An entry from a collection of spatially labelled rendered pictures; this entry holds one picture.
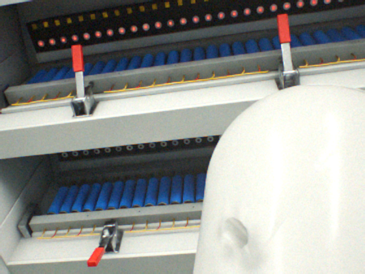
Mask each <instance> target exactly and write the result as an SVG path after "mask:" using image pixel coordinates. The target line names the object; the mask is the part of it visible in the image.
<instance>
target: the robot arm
mask: <svg viewBox="0 0 365 274"><path fill-rule="evenodd" d="M193 274H365V91H364V90H362V89H357V88H354V87H349V86H346V85H340V84H304V85H298V86H295V87H288V88H285V89H283V90H281V91H277V92H275V93H273V94H269V95H267V96H266V97H265V98H262V99H260V100H259V101H257V102H255V103H253V104H252V105H251V106H250V107H248V108H247V109H246V110H245V111H243V112H242V113H241V114H240V115H239V116H238V117H237V118H236V119H235V120H234V121H233V122H232V123H231V124H230V126H229V127H228V128H227V129H226V130H225V132H224V134H223V135H222V137H221V138H220V140H219V142H218V143H217V146H216V148H215V150H214V151H213V154H212V158H211V160H210V163H209V169H208V171H207V177H206V182H205V195H204V200H203V208H202V213H201V222H200V230H199V237H198V242H197V249H196V261H195V264H194V270H193Z"/></svg>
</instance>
